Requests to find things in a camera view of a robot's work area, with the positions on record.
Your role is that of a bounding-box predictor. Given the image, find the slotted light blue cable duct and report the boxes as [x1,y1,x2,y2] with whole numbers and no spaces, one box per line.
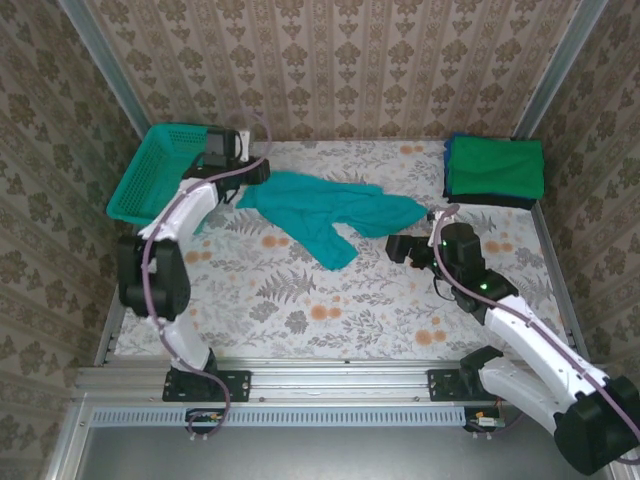
[92,405,469,427]

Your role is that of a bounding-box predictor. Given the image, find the aluminium table side rail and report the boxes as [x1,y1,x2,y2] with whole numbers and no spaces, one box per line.
[94,299,126,366]
[529,204,591,364]

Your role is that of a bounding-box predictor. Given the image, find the aluminium mounting rail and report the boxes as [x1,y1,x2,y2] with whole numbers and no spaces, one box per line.
[74,363,566,405]

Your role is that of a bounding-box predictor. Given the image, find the floral tablecloth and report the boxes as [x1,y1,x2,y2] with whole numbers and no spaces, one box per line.
[113,139,575,362]

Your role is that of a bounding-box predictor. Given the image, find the blue folded t-shirt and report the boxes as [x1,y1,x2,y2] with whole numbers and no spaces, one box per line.
[442,132,459,197]

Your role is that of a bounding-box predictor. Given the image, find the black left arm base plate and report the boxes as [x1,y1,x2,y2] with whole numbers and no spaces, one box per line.
[161,368,252,403]

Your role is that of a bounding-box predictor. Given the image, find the grey metal sheet panel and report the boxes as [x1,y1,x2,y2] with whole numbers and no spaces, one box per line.
[44,404,640,480]

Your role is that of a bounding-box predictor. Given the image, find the green folded t-shirt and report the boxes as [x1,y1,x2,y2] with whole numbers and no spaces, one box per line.
[446,135,546,200]

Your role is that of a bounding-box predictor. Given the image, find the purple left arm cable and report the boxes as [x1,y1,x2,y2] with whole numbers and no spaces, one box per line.
[141,110,274,444]

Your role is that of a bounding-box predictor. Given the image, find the black folded t-shirt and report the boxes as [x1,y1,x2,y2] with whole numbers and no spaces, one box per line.
[442,192,536,211]

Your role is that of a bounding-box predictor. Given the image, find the teal plastic mesh basket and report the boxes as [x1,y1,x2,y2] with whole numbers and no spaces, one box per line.
[106,123,234,237]

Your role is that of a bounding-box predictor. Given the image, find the aluminium frame post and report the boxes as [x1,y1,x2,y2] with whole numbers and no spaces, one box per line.
[57,0,151,136]
[512,0,609,141]

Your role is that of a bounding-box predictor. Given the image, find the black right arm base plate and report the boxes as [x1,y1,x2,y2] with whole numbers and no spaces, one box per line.
[427,368,481,403]

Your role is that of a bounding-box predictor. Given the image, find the teal t-shirt with print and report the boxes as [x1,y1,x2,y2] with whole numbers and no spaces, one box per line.
[235,170,430,273]

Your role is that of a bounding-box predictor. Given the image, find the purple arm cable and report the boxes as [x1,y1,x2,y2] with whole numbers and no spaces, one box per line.
[141,110,274,444]
[430,203,640,464]

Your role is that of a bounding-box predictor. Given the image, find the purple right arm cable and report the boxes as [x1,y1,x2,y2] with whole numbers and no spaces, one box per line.
[430,203,640,464]

